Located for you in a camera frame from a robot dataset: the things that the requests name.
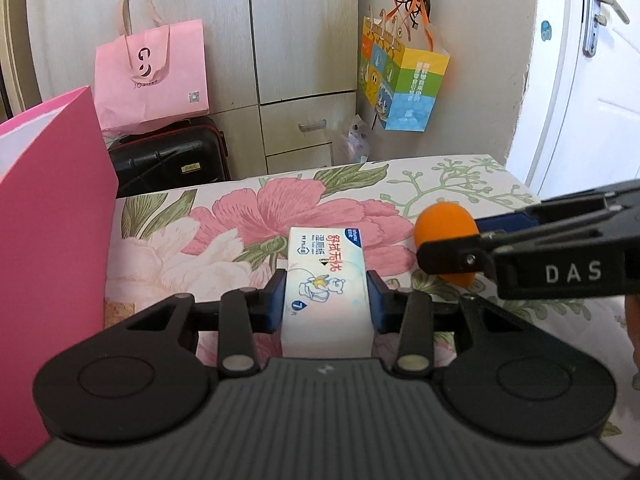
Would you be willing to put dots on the clear plastic bag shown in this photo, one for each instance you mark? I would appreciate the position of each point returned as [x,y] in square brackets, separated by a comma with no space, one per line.
[356,140]

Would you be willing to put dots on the light wooden panel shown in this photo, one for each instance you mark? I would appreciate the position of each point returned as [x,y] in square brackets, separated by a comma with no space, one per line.
[12,35]

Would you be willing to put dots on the floral bed sheet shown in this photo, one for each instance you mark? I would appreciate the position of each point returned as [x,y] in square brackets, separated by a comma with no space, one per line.
[240,220]

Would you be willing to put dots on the colourful gift bag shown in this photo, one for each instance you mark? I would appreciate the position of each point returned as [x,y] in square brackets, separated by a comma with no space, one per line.
[405,85]

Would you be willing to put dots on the large pink paper bag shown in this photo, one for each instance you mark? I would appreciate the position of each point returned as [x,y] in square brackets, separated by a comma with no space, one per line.
[50,235]

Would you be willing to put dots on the orange ball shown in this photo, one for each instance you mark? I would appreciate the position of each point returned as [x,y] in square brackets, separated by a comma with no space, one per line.
[442,222]

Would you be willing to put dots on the white door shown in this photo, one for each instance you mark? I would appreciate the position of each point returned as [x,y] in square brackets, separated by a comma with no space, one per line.
[590,110]

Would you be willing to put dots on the black suitcase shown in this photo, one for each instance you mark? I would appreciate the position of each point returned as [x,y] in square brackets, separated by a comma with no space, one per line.
[165,160]

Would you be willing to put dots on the person's right hand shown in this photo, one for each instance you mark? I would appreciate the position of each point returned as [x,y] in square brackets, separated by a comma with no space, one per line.
[634,315]

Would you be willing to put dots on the blue door sticker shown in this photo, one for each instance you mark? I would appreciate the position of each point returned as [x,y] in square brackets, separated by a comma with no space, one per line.
[546,30]

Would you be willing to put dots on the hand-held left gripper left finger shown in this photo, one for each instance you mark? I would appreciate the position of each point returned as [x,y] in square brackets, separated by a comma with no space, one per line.
[276,305]

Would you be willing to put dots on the light wooden wardrobe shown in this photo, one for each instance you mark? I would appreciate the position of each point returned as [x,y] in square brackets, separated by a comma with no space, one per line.
[300,35]

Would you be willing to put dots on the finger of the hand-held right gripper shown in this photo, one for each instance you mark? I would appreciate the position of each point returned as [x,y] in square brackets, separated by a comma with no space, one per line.
[450,257]
[510,223]

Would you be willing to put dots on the white wet wipes pack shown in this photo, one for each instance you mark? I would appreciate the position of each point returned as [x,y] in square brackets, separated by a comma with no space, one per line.
[327,285]

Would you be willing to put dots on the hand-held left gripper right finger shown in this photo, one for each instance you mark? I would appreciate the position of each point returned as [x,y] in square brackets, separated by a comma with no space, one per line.
[377,307]

